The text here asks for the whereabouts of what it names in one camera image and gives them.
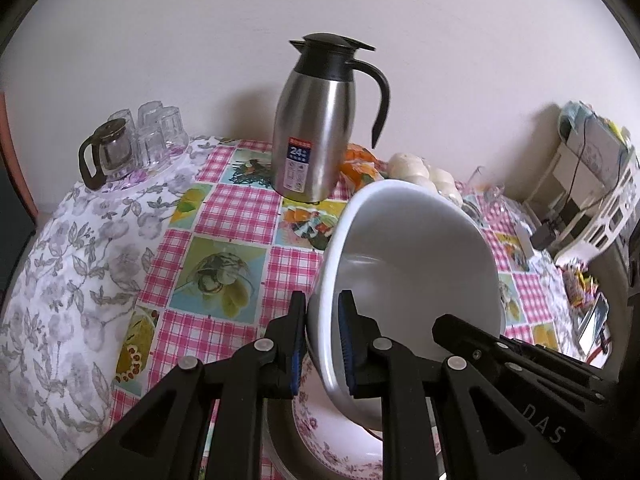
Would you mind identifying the glass teapot black handle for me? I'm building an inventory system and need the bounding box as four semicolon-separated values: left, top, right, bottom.
78;118;136;191

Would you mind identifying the white power strip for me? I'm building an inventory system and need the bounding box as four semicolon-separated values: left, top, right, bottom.
513;221;534;256

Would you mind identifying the white plastic chair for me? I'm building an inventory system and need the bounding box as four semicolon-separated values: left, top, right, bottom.
554;152;639;266

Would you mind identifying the stainless steel basin plate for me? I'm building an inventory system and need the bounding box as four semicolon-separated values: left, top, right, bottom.
262;400;314;479

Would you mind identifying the white wall shelf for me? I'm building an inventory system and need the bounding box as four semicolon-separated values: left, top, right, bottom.
525;142;610;248

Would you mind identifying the orange snack packet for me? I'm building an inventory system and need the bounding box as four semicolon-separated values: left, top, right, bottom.
340;143;384;193

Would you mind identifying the colourful candy roll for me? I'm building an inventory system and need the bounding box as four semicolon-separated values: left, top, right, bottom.
561;261;599;309

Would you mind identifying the steel thermos jug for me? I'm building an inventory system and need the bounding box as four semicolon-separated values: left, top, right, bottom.
271;32;390;204

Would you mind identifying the paper bag on shelf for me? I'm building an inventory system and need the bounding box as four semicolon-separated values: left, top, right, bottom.
558;102;631;186

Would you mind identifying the white square bowl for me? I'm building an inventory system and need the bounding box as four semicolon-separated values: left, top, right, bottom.
307;180;506;430

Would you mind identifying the glass mug with handle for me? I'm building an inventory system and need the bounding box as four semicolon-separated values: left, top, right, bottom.
462;166;506;216

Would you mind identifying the floral pattern plate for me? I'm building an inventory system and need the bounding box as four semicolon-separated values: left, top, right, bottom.
292;356;383;479

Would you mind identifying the black power adapter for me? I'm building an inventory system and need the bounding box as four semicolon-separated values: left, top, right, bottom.
529;218;559;252

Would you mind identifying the pink checkered tablecloth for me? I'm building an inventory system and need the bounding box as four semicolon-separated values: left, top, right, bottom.
112;141;580;419

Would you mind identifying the bag of steamed buns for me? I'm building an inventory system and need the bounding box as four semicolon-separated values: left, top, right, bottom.
387;153;463;207

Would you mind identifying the grey floral white cloth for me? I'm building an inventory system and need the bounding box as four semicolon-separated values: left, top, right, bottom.
1;136;218;474

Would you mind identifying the clear drinking glass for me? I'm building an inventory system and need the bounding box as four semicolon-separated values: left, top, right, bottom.
157;106;189;158
136;101;169;169

